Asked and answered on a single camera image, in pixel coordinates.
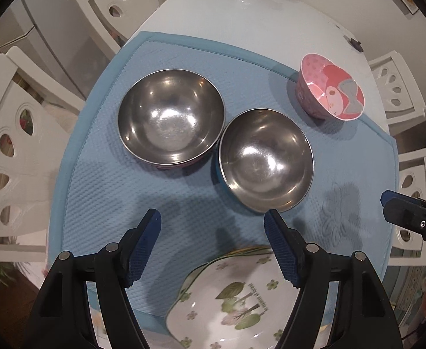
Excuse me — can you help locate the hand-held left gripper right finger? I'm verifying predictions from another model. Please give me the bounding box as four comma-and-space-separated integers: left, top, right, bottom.
264, 209, 404, 349

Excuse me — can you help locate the pink cartoon bowl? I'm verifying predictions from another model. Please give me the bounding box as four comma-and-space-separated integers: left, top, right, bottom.
296, 53, 365, 120

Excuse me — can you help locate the white refrigerator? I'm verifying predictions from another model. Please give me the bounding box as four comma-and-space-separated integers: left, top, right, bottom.
0, 0, 115, 99

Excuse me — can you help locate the steel bowl with pink outside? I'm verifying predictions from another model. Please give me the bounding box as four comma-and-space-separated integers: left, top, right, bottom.
117, 69, 225, 170

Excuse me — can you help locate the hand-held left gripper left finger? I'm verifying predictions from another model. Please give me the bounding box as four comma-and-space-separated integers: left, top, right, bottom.
27, 208, 162, 349

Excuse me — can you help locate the steel bowl with blue outside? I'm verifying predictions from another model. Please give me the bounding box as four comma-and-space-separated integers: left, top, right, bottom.
213, 108, 314, 214

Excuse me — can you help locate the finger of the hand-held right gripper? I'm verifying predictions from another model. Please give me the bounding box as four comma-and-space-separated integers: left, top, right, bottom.
380, 190, 426, 244

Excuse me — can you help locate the hexagonal white tree plate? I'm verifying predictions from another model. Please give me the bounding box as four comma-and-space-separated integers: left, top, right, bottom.
177, 247, 273, 299
165, 254, 341, 349

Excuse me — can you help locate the blue textured table mat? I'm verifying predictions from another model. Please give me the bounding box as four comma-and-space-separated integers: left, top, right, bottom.
47, 31, 398, 317

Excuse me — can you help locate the white dining chair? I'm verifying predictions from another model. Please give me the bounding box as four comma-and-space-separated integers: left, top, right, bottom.
67, 0, 163, 55
0, 45, 86, 262
367, 51, 426, 135
387, 147, 426, 266

